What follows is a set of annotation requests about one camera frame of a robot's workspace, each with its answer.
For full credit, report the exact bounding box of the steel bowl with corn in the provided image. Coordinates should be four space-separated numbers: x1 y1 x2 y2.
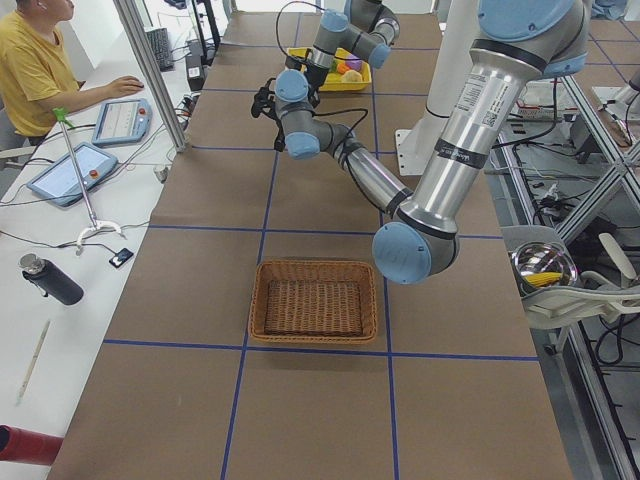
510 241 579 296

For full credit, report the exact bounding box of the lower teach pendant tablet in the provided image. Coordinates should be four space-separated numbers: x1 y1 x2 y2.
27 142 117 207

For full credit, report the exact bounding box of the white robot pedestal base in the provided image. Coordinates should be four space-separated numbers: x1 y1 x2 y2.
394 1 479 176

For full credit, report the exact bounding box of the yellow woven basket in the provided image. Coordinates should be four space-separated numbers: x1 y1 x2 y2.
319 48 371 92

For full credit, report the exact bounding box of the reacher grabber tool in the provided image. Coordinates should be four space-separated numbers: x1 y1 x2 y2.
53 108 125 256

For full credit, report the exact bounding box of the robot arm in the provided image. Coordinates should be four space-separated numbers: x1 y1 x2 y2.
251 1 591 284
304 1 400 101

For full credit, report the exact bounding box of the brown wicker basket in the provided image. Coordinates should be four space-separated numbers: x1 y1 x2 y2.
248 259 377 344

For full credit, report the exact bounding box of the black keyboard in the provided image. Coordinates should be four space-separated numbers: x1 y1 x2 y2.
145 28 174 71

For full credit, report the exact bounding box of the upper teach pendant tablet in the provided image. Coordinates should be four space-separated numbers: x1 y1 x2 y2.
92 99 152 147

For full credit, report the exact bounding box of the toy croissant bread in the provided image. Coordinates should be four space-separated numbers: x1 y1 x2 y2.
340 70 363 84

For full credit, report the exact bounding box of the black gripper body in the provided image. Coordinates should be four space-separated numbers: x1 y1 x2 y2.
251 77 278 122

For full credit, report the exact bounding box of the teach pendant tablet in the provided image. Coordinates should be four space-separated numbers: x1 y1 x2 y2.
92 99 152 147
27 142 117 207

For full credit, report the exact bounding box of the black water bottle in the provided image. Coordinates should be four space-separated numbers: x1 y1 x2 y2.
19 253 84 306

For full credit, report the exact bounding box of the red cylinder object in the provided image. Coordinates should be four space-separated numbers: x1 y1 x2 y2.
1 425 63 466

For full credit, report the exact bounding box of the person in yellow shirt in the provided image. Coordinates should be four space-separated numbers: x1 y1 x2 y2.
1 1 144 144

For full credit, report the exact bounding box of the small black device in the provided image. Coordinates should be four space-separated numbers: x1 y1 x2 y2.
109 248 134 269

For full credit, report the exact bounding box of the aluminium frame post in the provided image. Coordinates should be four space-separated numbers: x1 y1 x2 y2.
113 0 187 153

